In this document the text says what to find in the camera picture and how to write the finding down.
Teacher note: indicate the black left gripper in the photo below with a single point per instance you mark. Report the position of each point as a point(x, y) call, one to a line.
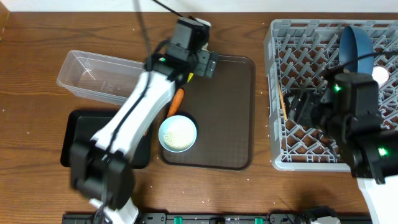
point(204, 62)

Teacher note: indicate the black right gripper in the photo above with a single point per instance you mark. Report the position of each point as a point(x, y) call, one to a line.
point(298, 106)

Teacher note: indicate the dark blue bowl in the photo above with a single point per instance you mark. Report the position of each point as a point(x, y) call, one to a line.
point(356, 42)

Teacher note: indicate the pink cup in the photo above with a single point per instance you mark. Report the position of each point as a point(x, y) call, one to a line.
point(380, 75)

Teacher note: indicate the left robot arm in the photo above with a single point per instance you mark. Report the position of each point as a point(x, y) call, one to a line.
point(101, 168)

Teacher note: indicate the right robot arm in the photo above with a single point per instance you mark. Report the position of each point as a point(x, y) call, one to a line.
point(351, 118)

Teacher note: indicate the yellow green snack packet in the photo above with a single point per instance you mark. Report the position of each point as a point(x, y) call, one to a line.
point(189, 77)

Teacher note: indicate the wooden chopstick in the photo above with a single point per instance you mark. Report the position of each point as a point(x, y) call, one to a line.
point(282, 104)

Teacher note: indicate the brown serving tray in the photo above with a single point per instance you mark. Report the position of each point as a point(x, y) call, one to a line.
point(222, 108)

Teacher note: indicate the orange carrot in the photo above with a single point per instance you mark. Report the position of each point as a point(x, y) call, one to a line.
point(178, 97)

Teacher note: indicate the light blue rice bowl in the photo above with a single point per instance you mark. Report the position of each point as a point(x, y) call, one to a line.
point(177, 134)

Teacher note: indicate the clear plastic bin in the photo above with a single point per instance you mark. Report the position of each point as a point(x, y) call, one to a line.
point(99, 77)

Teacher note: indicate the black tray bin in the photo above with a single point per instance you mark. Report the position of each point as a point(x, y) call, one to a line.
point(83, 124)

